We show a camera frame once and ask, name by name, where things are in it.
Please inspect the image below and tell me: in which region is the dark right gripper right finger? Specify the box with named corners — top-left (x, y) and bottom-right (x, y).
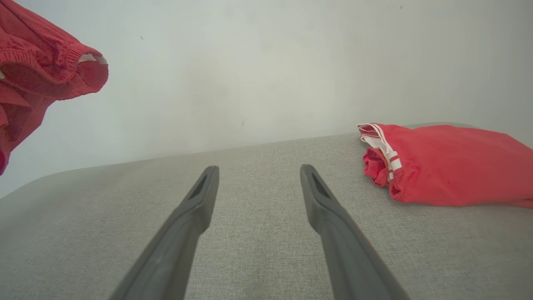
top-left (300, 164), bottom-right (411, 300)

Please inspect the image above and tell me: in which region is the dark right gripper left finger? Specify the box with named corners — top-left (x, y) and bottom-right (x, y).
top-left (109, 165), bottom-right (220, 300)

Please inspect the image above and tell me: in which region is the red garment striped white trim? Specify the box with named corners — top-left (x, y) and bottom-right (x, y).
top-left (357, 122), bottom-right (533, 209)

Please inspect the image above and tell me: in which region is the red garment plain white band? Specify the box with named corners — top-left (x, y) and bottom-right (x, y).
top-left (0, 0), bottom-right (110, 176)

